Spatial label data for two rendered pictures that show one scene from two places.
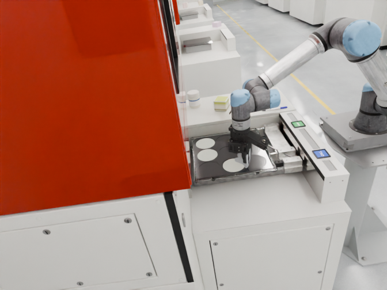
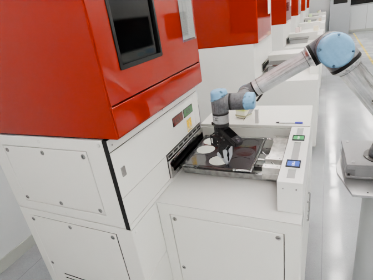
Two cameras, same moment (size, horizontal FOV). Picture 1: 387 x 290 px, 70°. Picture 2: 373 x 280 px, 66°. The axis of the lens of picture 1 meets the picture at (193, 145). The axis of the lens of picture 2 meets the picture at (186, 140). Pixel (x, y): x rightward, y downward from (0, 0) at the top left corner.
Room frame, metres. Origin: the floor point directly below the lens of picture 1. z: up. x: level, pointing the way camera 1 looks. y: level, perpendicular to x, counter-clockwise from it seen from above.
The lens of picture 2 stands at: (-0.20, -0.58, 1.58)
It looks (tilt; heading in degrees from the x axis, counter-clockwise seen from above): 23 degrees down; 25
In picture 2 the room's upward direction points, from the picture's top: 9 degrees counter-clockwise
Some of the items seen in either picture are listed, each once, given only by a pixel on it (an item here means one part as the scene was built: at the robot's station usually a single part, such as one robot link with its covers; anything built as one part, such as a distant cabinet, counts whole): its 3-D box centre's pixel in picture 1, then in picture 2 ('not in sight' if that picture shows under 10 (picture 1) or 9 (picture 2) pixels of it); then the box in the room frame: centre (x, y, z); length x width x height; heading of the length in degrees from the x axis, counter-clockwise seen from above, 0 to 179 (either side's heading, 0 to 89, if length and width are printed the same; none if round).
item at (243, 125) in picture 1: (241, 122); (220, 118); (0.98, -0.21, 1.13); 0.08 x 0.08 x 0.05
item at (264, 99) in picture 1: (263, 98); (242, 100); (1.01, -0.31, 1.21); 0.11 x 0.11 x 0.08; 4
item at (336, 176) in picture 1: (307, 150); (296, 163); (1.04, -0.53, 0.89); 0.55 x 0.09 x 0.14; 178
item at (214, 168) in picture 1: (228, 152); (224, 150); (1.12, -0.17, 0.90); 0.34 x 0.34 x 0.01; 88
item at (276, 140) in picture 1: (280, 147); (276, 158); (1.13, -0.43, 0.87); 0.36 x 0.08 x 0.03; 178
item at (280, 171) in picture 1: (246, 175); (230, 173); (1.00, -0.22, 0.84); 0.50 x 0.02 x 0.03; 88
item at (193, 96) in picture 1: (194, 99); not in sight; (1.57, -0.05, 1.01); 0.07 x 0.07 x 0.10
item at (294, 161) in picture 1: (292, 161); (271, 168); (0.97, -0.43, 0.89); 0.08 x 0.03 x 0.03; 88
